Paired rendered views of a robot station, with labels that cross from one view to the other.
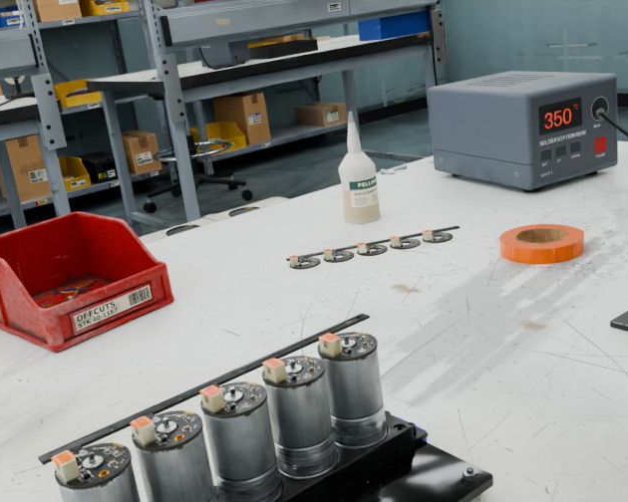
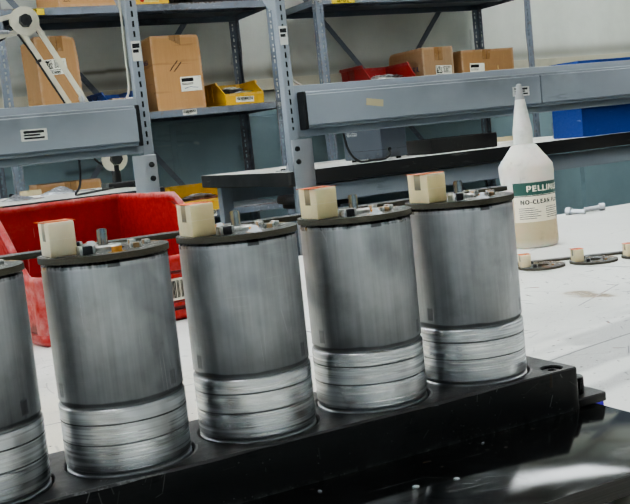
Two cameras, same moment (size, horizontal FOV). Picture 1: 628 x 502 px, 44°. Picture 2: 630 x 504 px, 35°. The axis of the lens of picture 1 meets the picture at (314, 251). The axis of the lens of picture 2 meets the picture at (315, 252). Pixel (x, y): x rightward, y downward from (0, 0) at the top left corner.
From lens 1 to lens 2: 13 cm
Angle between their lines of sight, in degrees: 14
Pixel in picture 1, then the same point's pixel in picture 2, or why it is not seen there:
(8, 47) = (109, 119)
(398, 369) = (564, 359)
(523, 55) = not seen: outside the picture
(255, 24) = (416, 107)
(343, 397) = (445, 284)
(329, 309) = not seen: hidden behind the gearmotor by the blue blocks
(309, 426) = (374, 308)
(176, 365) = not seen: hidden behind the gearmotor
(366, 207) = (537, 223)
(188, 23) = (331, 102)
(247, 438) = (250, 291)
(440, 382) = not seen: outside the picture
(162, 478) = (78, 323)
